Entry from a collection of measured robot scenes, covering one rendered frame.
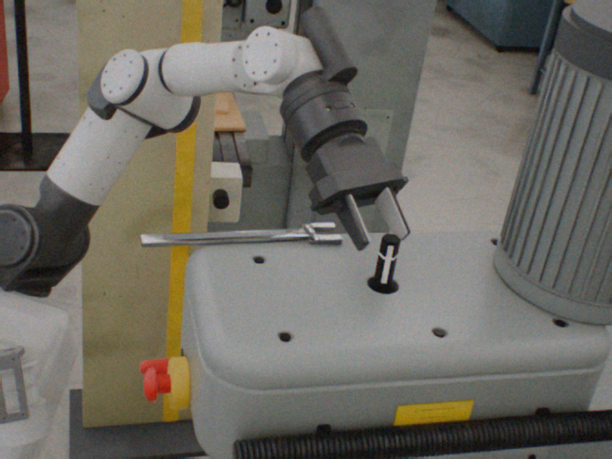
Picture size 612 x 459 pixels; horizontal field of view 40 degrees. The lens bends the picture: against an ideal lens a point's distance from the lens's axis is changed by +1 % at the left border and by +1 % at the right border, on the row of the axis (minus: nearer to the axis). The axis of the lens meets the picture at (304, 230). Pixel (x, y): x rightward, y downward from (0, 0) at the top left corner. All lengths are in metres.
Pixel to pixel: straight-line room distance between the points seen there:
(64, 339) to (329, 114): 0.55
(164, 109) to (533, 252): 0.55
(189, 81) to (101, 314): 2.01
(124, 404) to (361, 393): 2.52
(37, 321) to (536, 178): 0.72
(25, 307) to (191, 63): 0.43
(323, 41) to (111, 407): 2.52
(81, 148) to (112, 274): 1.77
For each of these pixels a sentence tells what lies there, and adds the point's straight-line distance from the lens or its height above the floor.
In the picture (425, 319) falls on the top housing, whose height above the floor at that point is 1.89.
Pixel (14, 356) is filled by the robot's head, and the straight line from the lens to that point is 1.15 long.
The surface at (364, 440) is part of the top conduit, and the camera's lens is 0.91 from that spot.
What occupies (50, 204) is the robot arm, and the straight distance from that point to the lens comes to 1.27.
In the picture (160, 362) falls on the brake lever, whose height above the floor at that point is 1.71.
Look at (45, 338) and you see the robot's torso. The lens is 1.29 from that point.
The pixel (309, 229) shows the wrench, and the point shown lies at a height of 1.90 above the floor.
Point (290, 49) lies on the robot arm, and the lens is 1.01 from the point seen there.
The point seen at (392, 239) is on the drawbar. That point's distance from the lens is 0.95.
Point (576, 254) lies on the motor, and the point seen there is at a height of 1.97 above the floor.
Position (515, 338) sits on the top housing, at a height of 1.89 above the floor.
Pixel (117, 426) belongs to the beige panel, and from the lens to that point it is 3.44.
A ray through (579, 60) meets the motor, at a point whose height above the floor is 2.17.
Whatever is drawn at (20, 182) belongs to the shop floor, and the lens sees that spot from 5.14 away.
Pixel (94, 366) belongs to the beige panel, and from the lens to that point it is 3.24.
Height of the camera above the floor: 2.43
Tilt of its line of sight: 31 degrees down
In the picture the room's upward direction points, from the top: 8 degrees clockwise
